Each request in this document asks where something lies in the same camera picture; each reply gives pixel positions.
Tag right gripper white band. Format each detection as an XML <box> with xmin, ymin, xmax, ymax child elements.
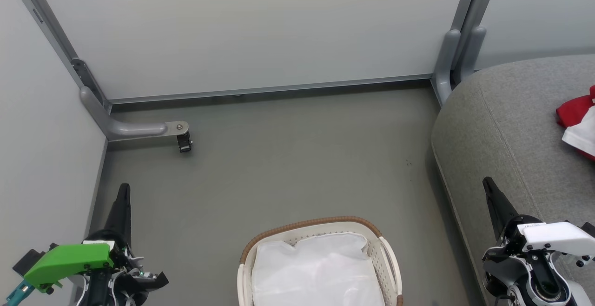
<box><xmin>482</xmin><ymin>177</ymin><xmax>595</xmax><ymax>269</ymax></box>

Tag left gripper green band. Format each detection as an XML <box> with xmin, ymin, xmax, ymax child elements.
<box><xmin>23</xmin><ymin>183</ymin><xmax>169</xmax><ymax>306</ymax></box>

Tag red garment with white band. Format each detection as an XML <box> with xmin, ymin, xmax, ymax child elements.
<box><xmin>556</xmin><ymin>85</ymin><xmax>595</xmax><ymax>161</ymax></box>

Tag white laundry basket brown rim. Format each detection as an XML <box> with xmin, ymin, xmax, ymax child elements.
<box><xmin>237</xmin><ymin>216</ymin><xmax>404</xmax><ymax>306</ymax></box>

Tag white basket liner cloth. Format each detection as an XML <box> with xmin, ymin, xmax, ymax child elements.
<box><xmin>251</xmin><ymin>232</ymin><xmax>386</xmax><ymax>306</ymax></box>

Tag grey fabric sofa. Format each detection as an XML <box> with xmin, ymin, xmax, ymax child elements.
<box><xmin>431</xmin><ymin>55</ymin><xmax>595</xmax><ymax>306</ymax></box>

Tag grey partition foot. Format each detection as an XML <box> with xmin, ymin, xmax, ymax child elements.
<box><xmin>79</xmin><ymin>86</ymin><xmax>190</xmax><ymax>142</ymax></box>

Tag black caster wheel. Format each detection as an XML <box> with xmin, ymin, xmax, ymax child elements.
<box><xmin>176</xmin><ymin>132</ymin><xmax>194</xmax><ymax>153</ymax></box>

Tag white garment with red stripes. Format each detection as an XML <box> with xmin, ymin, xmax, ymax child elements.
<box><xmin>561</xmin><ymin>106</ymin><xmax>595</xmax><ymax>156</ymax></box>

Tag grey partition corner posts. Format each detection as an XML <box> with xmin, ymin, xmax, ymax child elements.
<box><xmin>431</xmin><ymin>0</ymin><xmax>502</xmax><ymax>107</ymax></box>

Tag teal left cable connector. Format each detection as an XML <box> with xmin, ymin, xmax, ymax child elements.
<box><xmin>6</xmin><ymin>279</ymin><xmax>34</xmax><ymax>306</ymax></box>

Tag grey partition frame post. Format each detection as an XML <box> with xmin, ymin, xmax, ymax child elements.
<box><xmin>4</xmin><ymin>0</ymin><xmax>113</xmax><ymax>113</ymax></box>

